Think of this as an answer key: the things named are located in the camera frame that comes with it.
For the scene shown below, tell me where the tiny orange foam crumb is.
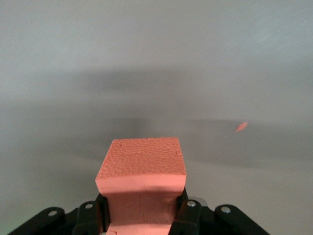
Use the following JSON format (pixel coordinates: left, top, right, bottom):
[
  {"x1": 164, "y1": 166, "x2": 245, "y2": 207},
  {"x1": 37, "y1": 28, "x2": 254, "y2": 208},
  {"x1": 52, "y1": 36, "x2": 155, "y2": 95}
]
[{"x1": 235, "y1": 121, "x2": 249, "y2": 133}]

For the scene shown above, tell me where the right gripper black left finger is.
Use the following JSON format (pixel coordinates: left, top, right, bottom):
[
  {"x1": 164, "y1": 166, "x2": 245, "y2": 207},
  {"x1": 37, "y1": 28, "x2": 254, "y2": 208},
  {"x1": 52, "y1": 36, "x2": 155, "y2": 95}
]
[{"x1": 73, "y1": 193, "x2": 109, "y2": 235}]

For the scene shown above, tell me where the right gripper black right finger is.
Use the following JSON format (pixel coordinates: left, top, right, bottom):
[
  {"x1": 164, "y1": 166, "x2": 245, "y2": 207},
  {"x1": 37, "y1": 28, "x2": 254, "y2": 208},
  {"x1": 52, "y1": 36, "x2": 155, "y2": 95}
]
[{"x1": 171, "y1": 188, "x2": 202, "y2": 235}]

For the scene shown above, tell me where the orange foam block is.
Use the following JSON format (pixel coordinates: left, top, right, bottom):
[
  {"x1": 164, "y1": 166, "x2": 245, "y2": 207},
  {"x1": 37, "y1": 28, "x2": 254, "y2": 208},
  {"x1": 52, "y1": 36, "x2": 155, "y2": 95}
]
[{"x1": 94, "y1": 137, "x2": 188, "y2": 235}]

